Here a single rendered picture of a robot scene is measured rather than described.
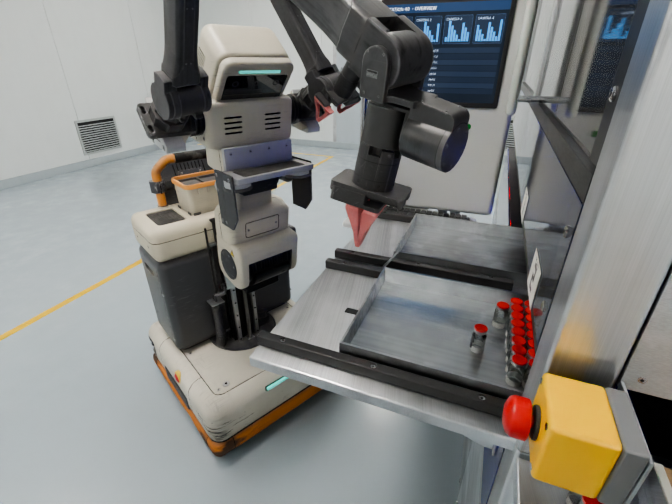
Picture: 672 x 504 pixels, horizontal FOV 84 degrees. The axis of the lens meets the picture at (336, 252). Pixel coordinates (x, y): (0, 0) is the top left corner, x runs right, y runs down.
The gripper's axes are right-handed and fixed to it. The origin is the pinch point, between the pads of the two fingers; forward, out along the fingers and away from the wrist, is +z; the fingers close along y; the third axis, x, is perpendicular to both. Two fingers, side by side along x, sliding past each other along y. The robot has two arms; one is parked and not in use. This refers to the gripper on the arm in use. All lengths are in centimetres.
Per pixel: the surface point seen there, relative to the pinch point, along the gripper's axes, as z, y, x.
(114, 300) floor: 138, -158, 76
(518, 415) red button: 1.3, 23.2, -19.5
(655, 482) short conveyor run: 6.3, 38.6, -15.6
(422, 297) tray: 16.6, 11.8, 16.3
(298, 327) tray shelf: 20.3, -6.9, -1.3
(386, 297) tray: 17.9, 5.2, 13.6
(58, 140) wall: 156, -472, 270
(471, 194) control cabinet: 16, 17, 90
